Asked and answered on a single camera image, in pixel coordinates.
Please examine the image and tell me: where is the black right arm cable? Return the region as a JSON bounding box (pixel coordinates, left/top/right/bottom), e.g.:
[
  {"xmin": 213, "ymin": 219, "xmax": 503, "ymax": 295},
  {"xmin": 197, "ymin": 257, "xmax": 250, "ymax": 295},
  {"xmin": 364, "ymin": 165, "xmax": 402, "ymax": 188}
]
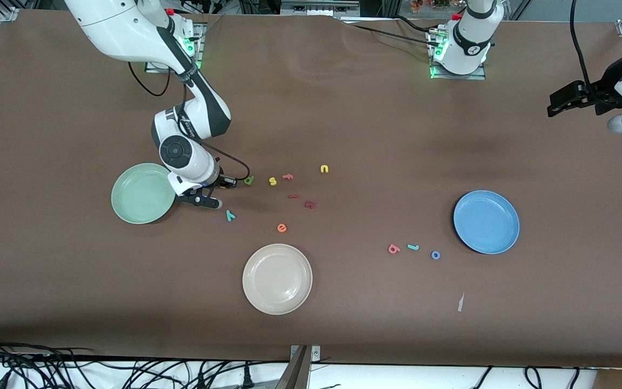
[{"xmin": 127, "ymin": 59, "xmax": 251, "ymax": 184}]

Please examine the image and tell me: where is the orange decoration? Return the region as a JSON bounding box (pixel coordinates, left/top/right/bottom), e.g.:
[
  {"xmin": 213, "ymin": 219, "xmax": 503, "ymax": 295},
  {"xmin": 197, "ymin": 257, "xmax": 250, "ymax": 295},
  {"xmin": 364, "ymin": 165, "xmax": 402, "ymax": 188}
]
[{"xmin": 411, "ymin": 0, "xmax": 455, "ymax": 12}]

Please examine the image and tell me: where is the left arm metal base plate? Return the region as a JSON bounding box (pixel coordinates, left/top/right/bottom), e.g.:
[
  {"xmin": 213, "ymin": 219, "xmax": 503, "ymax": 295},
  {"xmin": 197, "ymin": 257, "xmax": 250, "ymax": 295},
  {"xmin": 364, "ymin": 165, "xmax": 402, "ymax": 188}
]
[{"xmin": 427, "ymin": 30, "xmax": 487, "ymax": 81}]

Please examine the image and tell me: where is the metal table bracket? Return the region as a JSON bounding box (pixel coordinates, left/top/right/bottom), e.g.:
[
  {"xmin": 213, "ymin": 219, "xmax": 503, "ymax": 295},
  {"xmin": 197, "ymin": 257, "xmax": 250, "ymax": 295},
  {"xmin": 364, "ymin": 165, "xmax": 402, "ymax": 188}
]
[{"xmin": 289, "ymin": 345, "xmax": 321, "ymax": 364}]

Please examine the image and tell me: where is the light green plate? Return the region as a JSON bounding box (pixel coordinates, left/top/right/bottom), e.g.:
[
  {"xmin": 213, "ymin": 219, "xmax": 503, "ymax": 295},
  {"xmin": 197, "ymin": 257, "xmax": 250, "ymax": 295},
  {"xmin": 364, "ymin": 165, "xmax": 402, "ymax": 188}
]
[{"xmin": 111, "ymin": 163, "xmax": 177, "ymax": 225}]

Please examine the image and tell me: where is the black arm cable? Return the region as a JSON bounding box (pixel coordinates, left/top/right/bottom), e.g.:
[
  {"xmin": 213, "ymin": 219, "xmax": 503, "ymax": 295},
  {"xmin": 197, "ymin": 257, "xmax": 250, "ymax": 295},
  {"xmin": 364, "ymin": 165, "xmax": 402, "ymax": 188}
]
[
  {"xmin": 127, "ymin": 59, "xmax": 251, "ymax": 184},
  {"xmin": 570, "ymin": 0, "xmax": 592, "ymax": 90}
]

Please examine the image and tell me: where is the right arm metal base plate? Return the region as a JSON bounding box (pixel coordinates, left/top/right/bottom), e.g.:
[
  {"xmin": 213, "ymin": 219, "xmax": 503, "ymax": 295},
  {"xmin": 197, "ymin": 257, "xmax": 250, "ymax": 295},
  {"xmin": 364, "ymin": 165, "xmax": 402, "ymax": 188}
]
[{"xmin": 145, "ymin": 22, "xmax": 207, "ymax": 73}]

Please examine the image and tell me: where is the black cable on table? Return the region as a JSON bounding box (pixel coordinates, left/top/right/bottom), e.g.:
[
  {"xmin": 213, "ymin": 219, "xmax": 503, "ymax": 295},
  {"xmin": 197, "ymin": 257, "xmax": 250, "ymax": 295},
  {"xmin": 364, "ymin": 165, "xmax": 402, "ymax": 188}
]
[{"xmin": 341, "ymin": 15, "xmax": 441, "ymax": 46}]

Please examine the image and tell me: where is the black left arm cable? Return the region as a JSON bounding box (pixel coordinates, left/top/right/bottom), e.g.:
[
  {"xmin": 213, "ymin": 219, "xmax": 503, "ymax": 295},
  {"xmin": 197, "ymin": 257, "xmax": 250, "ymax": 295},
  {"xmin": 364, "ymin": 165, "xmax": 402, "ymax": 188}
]
[{"xmin": 570, "ymin": 0, "xmax": 592, "ymax": 90}]

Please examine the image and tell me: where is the grey equipment box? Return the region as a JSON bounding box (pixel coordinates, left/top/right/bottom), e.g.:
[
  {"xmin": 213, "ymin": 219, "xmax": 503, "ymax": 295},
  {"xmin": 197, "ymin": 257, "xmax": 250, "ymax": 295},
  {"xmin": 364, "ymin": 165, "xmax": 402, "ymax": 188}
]
[{"xmin": 280, "ymin": 0, "xmax": 360, "ymax": 17}]

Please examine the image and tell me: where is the beige plate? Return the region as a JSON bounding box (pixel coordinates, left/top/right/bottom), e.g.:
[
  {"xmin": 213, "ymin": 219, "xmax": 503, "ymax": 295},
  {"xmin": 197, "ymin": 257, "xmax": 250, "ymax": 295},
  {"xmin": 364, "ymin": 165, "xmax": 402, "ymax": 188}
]
[{"xmin": 242, "ymin": 244, "xmax": 313, "ymax": 316}]

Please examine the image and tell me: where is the blue plate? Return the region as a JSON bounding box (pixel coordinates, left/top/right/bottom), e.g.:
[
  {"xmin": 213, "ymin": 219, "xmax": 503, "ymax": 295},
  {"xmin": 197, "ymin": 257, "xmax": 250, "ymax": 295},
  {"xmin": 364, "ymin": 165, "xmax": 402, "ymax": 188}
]
[{"xmin": 453, "ymin": 190, "xmax": 520, "ymax": 255}]

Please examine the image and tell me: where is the black cable bundle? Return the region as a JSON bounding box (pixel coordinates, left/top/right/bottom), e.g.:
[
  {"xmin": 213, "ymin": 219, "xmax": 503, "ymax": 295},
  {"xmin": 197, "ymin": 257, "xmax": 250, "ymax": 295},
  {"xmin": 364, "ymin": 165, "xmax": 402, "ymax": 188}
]
[{"xmin": 0, "ymin": 334, "xmax": 290, "ymax": 389}]

